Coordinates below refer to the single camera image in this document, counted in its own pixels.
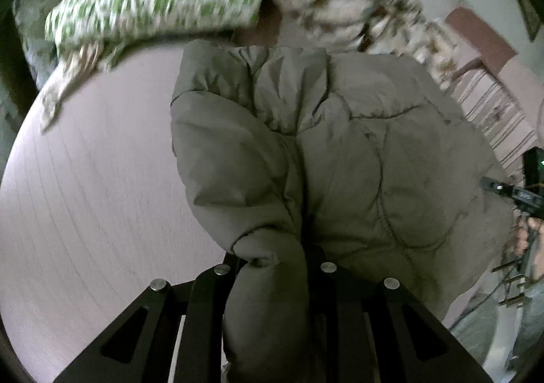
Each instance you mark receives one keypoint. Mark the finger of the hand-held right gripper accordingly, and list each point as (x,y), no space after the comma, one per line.
(497,186)

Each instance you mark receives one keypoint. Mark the striped cloth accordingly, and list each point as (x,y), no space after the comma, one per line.
(497,119)

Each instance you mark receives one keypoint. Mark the grey puffer jacket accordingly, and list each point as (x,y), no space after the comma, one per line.
(340,132)

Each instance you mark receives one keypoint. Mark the person's right hand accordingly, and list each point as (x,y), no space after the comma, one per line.
(525,236)

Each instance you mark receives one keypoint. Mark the framed wall picture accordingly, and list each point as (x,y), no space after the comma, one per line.
(529,13)

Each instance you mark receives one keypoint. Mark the brown wooden rack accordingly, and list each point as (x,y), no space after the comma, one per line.
(512,281)

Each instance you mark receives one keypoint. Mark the pink wooden furniture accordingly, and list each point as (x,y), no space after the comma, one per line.
(476,30)

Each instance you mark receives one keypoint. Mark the beige leaf print blanket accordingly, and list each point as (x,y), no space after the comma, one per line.
(340,22)

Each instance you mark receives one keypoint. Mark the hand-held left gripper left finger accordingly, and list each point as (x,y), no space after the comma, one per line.
(212,293)

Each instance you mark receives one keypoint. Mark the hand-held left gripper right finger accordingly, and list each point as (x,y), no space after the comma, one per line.
(335,293)

